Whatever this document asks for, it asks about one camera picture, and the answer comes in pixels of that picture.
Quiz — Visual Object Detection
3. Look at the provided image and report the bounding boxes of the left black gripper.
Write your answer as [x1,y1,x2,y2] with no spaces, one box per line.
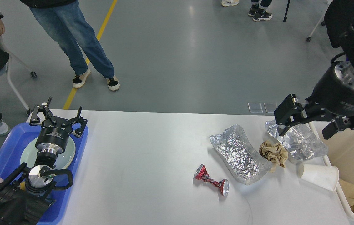
[30,97,88,154]

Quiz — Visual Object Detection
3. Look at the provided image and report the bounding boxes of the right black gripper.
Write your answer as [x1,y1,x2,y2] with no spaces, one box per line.
[273,61,354,140]

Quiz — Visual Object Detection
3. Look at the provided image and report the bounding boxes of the green ceramic plate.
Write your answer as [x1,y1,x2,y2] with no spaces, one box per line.
[19,137,76,169]

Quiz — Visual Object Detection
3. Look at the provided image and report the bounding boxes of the teal ceramic mug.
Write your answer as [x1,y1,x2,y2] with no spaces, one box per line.
[19,182,26,191]

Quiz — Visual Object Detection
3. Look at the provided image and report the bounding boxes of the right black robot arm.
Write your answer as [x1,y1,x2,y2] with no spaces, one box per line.
[274,0,354,139]

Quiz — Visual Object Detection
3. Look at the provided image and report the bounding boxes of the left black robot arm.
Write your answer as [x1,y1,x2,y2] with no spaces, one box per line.
[0,98,88,225]

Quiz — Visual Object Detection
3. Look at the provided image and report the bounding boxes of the small crumpled foil sheet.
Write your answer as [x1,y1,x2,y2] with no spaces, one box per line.
[265,120,328,164]

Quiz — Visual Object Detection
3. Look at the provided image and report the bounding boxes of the crumpled brown paper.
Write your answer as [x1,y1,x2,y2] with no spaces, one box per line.
[259,140,289,171]

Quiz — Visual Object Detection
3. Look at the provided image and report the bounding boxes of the blue plastic tray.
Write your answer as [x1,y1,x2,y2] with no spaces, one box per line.
[0,123,89,225]

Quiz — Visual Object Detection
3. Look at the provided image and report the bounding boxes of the white office chair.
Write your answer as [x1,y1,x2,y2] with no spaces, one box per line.
[0,27,37,117]

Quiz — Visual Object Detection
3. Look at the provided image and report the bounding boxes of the large crumpled foil tray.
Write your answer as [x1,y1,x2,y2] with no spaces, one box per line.
[209,124,273,185]

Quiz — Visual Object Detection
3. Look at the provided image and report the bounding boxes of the person in blue jeans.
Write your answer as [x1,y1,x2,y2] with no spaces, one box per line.
[22,0,120,91]

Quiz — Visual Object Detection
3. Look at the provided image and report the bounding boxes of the chair with black jacket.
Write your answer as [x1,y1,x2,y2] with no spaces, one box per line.
[305,0,333,43]

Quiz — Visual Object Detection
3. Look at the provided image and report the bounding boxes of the person in black sneakers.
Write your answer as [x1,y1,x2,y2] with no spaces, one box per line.
[221,0,273,22]

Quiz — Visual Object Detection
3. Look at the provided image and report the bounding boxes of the crushed red soda can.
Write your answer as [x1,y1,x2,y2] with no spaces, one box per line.
[193,164,230,197]

